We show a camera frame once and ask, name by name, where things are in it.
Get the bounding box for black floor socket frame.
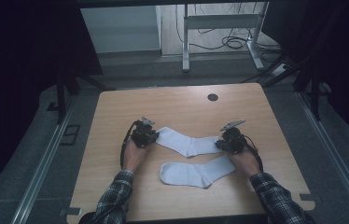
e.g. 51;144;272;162
59;124;81;147

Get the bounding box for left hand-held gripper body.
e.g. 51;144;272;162
130;116;158;149

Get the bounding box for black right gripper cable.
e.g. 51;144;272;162
242;133;264;173

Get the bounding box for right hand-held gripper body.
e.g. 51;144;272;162
219;119;249;155

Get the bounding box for black stand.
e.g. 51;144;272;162
240;50;325;121
46;70;117;125

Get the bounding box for white metal desk frame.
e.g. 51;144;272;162
181;1;271;74

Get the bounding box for white power strip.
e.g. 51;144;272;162
271;63;289;77

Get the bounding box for metal floor rail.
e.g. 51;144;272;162
296;91;349;224
9;101;77;224

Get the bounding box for person's right hand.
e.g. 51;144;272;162
228;150;262;178

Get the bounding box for white panel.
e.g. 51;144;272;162
79;5;163;54

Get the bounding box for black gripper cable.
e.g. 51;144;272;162
119;119;140;170
242;133;264;173

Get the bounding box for black floor cables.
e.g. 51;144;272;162
174;2;284;63

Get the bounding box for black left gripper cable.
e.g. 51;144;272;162
119;119;140;170

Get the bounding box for person's left hand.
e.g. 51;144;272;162
121;139;150;174

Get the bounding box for white sock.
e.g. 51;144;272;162
158;154;237;189
155;126;224;159

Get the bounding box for dark curtain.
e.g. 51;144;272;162
260;0;349;152
0;0;104;206

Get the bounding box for grey tape piece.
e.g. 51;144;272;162
299;193;319;203

